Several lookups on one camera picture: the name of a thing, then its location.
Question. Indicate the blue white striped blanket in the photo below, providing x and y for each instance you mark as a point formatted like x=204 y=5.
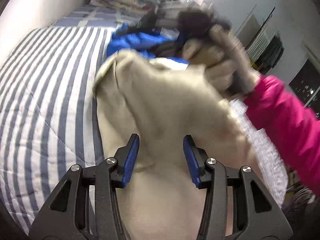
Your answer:
x=50 y=92

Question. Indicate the blue checked bedsheet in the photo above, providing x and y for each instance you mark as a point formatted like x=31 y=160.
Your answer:
x=87 y=17

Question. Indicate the striped towel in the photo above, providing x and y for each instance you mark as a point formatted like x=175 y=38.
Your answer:
x=260 y=38

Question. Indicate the person's right hand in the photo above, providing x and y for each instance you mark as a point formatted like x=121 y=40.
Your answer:
x=220 y=72

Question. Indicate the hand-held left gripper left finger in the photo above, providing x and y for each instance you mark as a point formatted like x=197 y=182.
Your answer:
x=131 y=160

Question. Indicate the beige and blue jacket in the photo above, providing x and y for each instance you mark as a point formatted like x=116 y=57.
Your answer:
x=162 y=105

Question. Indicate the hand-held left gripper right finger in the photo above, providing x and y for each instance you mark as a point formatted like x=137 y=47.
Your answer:
x=191 y=162

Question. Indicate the dark window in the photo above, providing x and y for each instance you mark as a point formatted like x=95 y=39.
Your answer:
x=302 y=85

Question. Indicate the grey hanging jacket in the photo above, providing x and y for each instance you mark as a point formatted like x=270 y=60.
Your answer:
x=268 y=53

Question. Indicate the black folded garment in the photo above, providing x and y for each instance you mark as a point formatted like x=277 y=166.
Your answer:
x=167 y=50

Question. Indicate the black hanging garment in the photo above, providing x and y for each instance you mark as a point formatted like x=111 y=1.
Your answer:
x=279 y=48

